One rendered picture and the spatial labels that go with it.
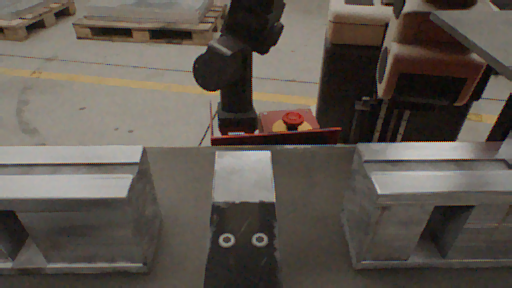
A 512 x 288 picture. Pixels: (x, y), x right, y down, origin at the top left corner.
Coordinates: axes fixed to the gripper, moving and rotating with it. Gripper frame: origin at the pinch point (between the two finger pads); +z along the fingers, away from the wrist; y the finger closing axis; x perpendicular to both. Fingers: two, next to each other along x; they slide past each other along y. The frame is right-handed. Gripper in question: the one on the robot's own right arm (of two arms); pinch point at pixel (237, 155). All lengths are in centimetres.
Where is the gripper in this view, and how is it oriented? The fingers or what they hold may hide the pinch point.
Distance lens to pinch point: 65.0
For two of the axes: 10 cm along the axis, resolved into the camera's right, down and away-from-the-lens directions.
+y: 1.1, 3.8, -9.2
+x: 9.9, -0.4, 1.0
